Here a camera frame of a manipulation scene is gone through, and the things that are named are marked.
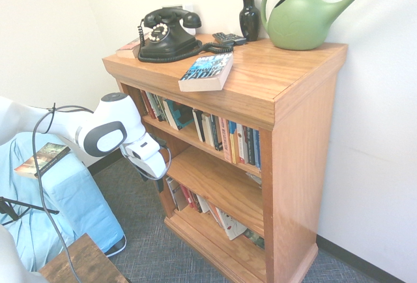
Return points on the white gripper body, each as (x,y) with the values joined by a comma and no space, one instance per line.
(150,160)

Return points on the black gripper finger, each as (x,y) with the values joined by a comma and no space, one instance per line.
(159,186)
(143,175)

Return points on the blue Darwin's Radio paperback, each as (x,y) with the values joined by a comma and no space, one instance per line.
(205,71)

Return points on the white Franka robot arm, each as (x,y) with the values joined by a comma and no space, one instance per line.
(110,110)

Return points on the large white grey book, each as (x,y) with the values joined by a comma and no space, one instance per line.
(177,195)

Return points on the thin red book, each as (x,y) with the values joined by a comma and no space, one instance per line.
(190,198)

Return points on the green spine book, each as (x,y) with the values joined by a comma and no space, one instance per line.
(159,108)

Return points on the teal cover leaning book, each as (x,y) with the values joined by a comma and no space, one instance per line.
(177,115)

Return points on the cream spine book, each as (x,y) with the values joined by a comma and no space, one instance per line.
(208,129)

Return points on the black spine book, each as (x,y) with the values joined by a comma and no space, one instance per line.
(216,133)

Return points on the orange spine book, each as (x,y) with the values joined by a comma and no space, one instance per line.
(224,139)

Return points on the white book with figures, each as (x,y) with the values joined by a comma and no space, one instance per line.
(231,226)

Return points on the yellow blue spine book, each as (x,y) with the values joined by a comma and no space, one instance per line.
(232,142)

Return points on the white red spine book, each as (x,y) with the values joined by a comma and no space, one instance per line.
(240,142)

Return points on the dark grey spine book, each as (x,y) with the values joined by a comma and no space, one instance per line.
(248,146)

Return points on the blue Thailand guide book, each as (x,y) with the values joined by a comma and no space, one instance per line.
(256,149)

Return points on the dark green cover book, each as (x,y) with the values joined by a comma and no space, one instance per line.
(254,239)

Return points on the light blue cloth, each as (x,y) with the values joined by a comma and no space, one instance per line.
(81,204)

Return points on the loose paper cards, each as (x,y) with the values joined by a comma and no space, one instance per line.
(254,178)

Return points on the brown cover paperback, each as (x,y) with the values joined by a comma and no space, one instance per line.
(42,160)

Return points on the dark wooden table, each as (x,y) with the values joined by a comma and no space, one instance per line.
(88,263)

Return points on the thick red black paperback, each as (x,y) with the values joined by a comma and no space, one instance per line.
(128,48)

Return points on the black rotary telephone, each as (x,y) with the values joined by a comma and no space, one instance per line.
(159,46)

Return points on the black tripod stand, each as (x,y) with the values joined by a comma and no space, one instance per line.
(19,203)

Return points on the oak wooden bookshelf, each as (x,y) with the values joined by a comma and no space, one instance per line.
(293,198)

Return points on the black remote control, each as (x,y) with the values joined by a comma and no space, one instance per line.
(228,38)

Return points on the small black vase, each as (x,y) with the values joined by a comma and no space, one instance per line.
(249,19)

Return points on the green plastic watering can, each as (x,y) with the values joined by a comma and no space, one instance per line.
(293,25)

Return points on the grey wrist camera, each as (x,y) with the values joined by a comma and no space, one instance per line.
(159,142)

